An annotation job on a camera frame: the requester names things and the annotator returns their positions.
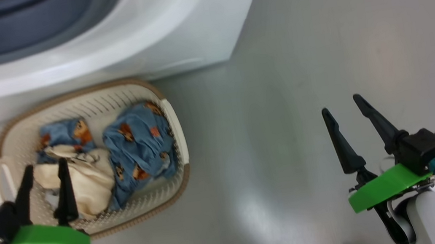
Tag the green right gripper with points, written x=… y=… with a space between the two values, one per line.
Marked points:
x=384 y=188

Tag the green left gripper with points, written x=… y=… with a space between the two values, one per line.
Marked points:
x=46 y=239

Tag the cream cloth garment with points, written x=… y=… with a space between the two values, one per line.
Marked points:
x=89 y=178

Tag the small blue bear-print garment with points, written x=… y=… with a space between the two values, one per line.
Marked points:
x=61 y=133

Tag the large blue bear-print garment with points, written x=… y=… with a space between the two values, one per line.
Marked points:
x=140 y=150

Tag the cream perforated plastic laundry basket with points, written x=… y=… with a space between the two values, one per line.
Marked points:
x=112 y=100

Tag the white front-load washing machine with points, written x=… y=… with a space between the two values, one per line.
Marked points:
x=102 y=27

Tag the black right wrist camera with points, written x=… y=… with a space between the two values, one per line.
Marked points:
x=421 y=148

